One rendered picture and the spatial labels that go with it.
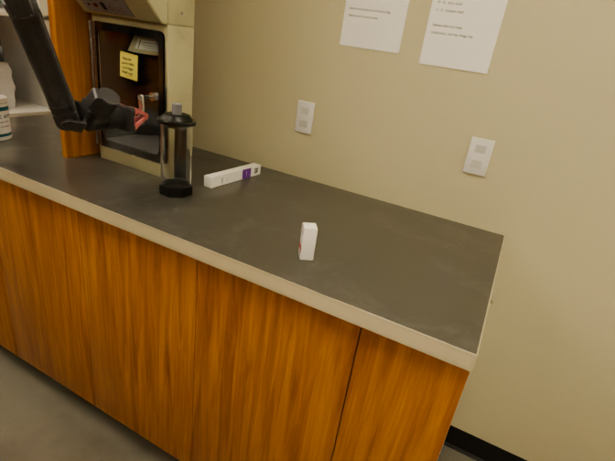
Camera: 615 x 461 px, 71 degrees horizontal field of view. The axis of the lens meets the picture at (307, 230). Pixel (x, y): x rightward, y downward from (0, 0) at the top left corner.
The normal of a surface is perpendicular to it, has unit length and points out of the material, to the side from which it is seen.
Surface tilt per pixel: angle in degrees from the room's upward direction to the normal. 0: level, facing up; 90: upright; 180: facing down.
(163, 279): 90
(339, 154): 90
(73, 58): 90
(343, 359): 90
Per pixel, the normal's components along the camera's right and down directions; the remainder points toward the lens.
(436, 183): -0.46, 0.30
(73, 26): 0.88, 0.29
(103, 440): 0.14, -0.90
